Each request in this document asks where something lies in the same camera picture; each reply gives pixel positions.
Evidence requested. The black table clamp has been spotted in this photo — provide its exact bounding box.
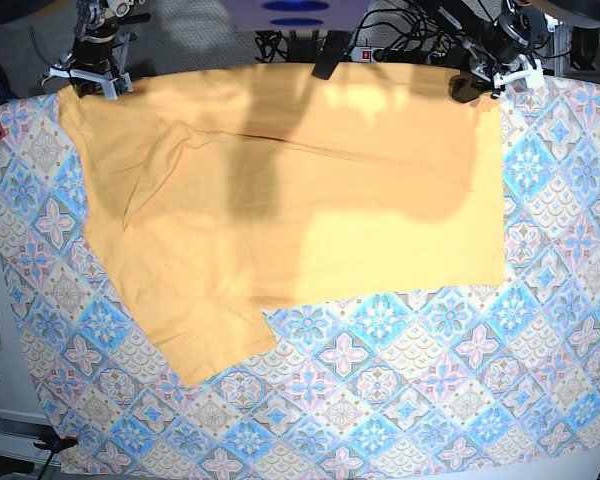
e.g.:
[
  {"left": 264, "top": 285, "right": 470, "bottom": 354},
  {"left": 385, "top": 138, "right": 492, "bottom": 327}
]
[{"left": 312, "top": 31, "right": 351, "bottom": 80}]

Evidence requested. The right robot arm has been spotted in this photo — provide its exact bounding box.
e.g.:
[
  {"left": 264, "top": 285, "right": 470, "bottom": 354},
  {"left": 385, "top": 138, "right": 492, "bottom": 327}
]
[{"left": 45, "top": 0, "right": 151, "bottom": 100}]

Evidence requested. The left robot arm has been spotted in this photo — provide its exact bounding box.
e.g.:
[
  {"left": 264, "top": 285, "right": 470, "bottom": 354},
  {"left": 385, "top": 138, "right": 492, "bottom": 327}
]
[{"left": 422, "top": 1, "right": 557, "bottom": 103}]

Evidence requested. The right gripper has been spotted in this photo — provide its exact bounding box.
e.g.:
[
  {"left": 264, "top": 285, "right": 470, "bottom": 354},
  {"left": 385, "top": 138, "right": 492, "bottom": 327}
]
[{"left": 42, "top": 34, "right": 133, "bottom": 99}]

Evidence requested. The yellow T-shirt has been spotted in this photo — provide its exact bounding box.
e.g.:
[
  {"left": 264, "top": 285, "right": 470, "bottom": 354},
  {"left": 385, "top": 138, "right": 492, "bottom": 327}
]
[{"left": 58, "top": 63, "right": 504, "bottom": 386}]

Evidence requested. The white power strip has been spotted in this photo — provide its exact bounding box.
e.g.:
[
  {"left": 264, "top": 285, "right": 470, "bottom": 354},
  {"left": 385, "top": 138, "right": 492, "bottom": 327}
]
[{"left": 349, "top": 46, "right": 398, "bottom": 63}]

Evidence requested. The purple camera mount housing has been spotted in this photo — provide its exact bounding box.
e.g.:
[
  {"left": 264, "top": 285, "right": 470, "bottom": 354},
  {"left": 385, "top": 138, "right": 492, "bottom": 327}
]
[{"left": 220, "top": 0, "right": 371, "bottom": 31}]

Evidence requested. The white rail box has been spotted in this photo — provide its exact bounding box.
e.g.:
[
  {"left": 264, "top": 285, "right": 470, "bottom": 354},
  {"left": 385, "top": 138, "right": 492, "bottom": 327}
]
[{"left": 0, "top": 409, "right": 56, "bottom": 465}]

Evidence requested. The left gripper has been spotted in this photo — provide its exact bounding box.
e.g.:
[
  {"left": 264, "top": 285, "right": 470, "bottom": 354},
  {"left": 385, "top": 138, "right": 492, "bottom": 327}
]
[{"left": 449, "top": 27, "right": 544, "bottom": 104}]

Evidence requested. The orange black clamp bottom left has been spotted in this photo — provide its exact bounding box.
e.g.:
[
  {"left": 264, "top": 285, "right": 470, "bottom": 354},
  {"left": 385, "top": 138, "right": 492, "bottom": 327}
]
[{"left": 34, "top": 436, "right": 78, "bottom": 454}]

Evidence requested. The patterned blue tile tablecloth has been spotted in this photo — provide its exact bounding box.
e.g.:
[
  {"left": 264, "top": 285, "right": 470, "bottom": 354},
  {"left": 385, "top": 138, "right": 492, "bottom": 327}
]
[{"left": 0, "top": 78, "right": 600, "bottom": 479}]

